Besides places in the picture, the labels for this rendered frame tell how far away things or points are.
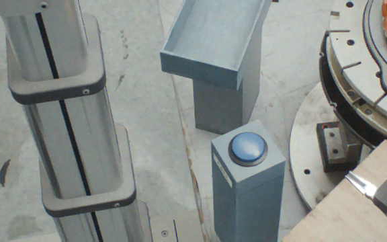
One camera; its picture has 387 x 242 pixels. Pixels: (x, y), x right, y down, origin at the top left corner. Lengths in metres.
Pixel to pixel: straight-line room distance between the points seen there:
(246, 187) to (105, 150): 0.19
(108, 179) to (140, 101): 1.25
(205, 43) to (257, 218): 0.25
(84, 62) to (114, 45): 1.55
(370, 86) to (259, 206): 0.22
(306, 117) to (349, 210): 0.40
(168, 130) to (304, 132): 1.00
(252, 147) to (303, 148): 0.30
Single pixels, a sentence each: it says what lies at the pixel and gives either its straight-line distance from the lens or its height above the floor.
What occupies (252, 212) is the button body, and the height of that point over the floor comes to 0.93.
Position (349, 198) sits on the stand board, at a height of 1.07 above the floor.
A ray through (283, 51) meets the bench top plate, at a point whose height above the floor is 0.78.
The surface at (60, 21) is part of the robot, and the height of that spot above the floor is 1.27.
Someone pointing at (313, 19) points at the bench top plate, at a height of 0.78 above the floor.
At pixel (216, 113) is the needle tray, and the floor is 0.84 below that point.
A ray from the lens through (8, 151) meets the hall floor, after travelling 2.35.
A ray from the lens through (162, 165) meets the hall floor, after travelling 2.26.
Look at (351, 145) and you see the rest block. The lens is 1.27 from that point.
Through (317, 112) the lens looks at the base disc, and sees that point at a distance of 1.38.
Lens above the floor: 1.94
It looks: 56 degrees down
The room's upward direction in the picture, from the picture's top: 4 degrees counter-clockwise
